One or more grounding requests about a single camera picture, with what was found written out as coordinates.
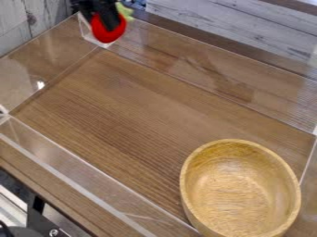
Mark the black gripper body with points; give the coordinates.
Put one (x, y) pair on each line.
(92, 3)

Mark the black table clamp bracket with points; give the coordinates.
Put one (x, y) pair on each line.
(38, 222)

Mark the oval wooden bowl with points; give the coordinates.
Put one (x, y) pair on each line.
(240, 190)

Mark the clear acrylic corner bracket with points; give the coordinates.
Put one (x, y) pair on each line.
(89, 34)

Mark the red felt strawberry toy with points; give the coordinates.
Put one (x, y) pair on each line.
(125, 11)

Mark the clear acrylic tray walls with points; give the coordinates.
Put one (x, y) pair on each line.
(102, 121)

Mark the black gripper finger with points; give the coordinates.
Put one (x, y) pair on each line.
(86, 13)
(110, 17)

